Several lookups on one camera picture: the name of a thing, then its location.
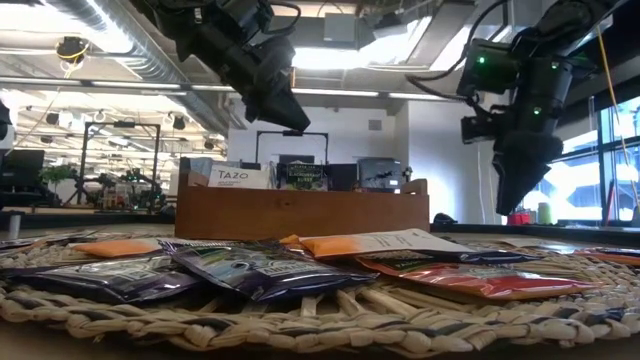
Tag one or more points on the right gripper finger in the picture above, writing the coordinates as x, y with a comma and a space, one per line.
496, 180
520, 185

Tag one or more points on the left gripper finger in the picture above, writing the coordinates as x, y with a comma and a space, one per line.
285, 100
256, 110

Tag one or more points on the white and orange tea packet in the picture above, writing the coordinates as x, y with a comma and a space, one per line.
537, 243
239, 177
390, 242
117, 248

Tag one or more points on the purple foil tea packet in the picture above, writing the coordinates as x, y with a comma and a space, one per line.
20, 244
265, 272
110, 279
305, 177

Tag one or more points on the red foil tea packet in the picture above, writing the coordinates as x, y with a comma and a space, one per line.
55, 235
480, 285
612, 257

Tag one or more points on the round woven straw placemat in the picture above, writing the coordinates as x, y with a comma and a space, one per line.
350, 325

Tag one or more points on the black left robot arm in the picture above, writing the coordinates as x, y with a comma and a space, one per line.
170, 15

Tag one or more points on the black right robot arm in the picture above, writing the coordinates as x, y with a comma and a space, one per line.
560, 30

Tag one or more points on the red container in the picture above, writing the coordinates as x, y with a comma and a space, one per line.
520, 218

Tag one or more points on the pale green cup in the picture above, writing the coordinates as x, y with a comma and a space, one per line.
545, 213

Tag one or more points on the black computer monitor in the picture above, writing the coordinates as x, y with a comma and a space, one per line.
250, 165
22, 167
342, 176
380, 172

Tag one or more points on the black ceiling spotlight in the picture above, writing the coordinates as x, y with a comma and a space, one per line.
52, 118
179, 122
209, 145

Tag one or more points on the black framed window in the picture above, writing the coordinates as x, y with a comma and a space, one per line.
580, 190

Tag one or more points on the black rounded object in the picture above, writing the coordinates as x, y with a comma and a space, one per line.
444, 219

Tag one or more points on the long ceiling light strip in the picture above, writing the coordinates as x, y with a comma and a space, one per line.
350, 92

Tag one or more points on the grey partition panel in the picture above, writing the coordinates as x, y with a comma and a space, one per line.
200, 164

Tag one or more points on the grey ceiling box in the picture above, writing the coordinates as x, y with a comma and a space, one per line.
340, 27

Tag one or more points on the wooden organizer box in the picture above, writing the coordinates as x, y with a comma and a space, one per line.
300, 215

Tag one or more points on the black and yellow ceiling device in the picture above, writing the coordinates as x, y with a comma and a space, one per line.
72, 50

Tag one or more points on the leafy green office plant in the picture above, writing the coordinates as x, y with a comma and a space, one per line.
57, 173

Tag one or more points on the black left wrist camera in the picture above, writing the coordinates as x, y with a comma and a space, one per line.
245, 20

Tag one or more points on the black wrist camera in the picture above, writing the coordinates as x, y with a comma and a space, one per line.
245, 20
477, 130

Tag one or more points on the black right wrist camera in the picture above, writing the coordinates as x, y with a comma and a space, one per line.
477, 130

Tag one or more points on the silver round ventilation duct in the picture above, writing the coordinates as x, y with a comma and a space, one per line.
150, 65

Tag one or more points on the grey square wall panel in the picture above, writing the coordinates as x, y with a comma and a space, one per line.
375, 125

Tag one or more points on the grey metal post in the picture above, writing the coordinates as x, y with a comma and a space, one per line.
14, 227

